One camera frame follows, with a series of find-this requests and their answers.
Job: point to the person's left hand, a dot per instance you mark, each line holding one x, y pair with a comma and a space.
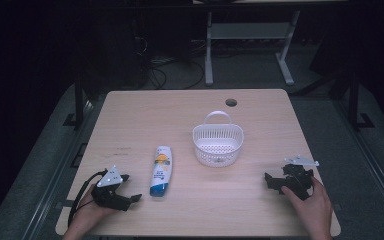
86, 213

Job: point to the white bottle with blue cap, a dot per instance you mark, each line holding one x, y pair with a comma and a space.
161, 173

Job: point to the white plastic basket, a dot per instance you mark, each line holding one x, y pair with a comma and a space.
218, 146

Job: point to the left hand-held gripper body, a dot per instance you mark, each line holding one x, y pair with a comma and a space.
108, 180

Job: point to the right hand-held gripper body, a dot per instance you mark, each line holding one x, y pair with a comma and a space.
298, 178

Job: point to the black metal stand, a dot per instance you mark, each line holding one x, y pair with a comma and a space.
355, 100
78, 100

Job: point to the white metal desk frame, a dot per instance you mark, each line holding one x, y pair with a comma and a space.
250, 31

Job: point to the metal floor rail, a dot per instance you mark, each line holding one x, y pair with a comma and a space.
373, 166
56, 173

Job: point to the black tape strip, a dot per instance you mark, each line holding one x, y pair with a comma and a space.
65, 204

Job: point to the person's right hand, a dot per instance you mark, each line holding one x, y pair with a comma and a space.
313, 206

